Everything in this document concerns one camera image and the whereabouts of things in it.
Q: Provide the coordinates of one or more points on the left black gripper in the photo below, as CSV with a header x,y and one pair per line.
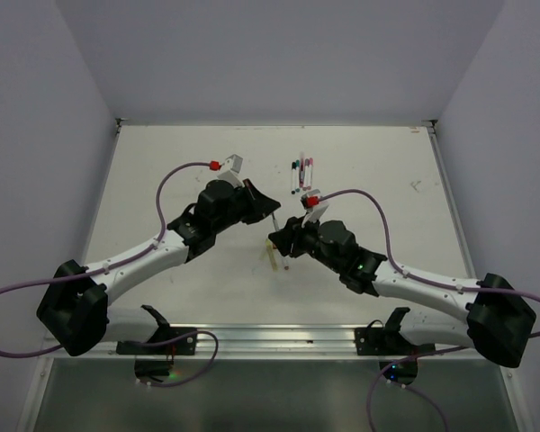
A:
x,y
259,204

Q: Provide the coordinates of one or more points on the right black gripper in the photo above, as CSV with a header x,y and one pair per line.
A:
x,y
284,238

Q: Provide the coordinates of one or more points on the yellow pen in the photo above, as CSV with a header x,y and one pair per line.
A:
x,y
269,247

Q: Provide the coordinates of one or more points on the dark purple pen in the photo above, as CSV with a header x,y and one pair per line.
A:
x,y
275,223

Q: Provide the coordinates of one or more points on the pink capped white pen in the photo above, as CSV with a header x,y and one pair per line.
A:
x,y
307,171

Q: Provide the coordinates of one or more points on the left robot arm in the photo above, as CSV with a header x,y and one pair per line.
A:
x,y
77,308

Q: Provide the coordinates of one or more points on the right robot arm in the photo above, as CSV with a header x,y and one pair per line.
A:
x,y
486,314

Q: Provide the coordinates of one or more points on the black capped white pen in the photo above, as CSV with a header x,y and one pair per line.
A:
x,y
292,177

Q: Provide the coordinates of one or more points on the teal capped white pen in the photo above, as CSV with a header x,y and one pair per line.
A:
x,y
297,173

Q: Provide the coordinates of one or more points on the magenta pen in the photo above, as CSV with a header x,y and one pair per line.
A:
x,y
301,165

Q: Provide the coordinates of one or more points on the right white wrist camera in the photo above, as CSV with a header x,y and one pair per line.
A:
x,y
314,206

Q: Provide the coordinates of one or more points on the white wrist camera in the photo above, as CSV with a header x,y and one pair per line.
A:
x,y
314,206
228,170

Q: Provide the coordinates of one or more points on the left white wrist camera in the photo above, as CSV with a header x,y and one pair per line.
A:
x,y
228,170

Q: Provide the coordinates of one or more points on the aluminium mounting rail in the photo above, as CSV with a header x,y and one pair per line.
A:
x,y
264,339

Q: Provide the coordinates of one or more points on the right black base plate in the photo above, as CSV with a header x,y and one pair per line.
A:
x,y
379,342

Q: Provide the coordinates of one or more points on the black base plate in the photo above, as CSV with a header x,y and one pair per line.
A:
x,y
379,342
180,342

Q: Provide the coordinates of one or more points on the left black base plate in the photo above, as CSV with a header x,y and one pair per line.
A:
x,y
180,342

